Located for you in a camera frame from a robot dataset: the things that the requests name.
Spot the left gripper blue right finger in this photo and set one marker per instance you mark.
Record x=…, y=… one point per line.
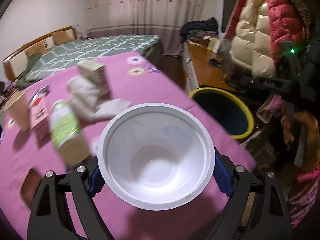
x=222, y=173

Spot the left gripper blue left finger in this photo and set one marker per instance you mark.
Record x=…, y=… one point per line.
x=96, y=182

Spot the green label yogurt bottle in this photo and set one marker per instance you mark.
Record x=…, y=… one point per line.
x=66, y=134

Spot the white plastic bowl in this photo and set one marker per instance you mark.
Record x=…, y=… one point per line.
x=156, y=156

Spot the white tissue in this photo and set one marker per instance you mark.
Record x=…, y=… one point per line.
x=88, y=104

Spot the pink strawberry milk carton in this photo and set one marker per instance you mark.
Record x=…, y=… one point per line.
x=39, y=116

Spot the beige paper cup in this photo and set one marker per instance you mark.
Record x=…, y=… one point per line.
x=17, y=108

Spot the tall green pink box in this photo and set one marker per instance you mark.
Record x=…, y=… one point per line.
x=94, y=72

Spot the yellow rimmed trash bin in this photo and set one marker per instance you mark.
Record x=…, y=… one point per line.
x=227, y=109

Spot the brown tray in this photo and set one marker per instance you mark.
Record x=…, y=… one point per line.
x=30, y=187

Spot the pink floral tablecloth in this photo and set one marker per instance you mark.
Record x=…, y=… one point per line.
x=130, y=84

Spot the pink floral garment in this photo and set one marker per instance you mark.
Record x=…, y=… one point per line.
x=303, y=193

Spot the wooden low cabinet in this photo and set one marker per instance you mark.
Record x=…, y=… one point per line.
x=198, y=71

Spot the bed with green quilt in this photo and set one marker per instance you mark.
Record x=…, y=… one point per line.
x=65, y=56

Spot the cream puffer jacket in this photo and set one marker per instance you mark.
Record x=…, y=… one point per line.
x=251, y=46

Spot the wooden headboard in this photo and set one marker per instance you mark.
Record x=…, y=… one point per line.
x=16, y=63

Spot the brown pillow left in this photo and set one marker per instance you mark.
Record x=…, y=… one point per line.
x=40, y=47

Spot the brown pillow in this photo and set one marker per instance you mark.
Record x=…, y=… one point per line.
x=40, y=47
x=61, y=37

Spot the brown pillow right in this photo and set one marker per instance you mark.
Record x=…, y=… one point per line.
x=61, y=37

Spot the pile of clothes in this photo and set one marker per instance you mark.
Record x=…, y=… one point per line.
x=191, y=28

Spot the red puffer jacket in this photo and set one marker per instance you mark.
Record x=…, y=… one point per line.
x=288, y=20

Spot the black television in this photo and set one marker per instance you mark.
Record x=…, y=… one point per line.
x=228, y=6

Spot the pink white curtain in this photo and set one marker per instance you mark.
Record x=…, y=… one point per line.
x=163, y=18

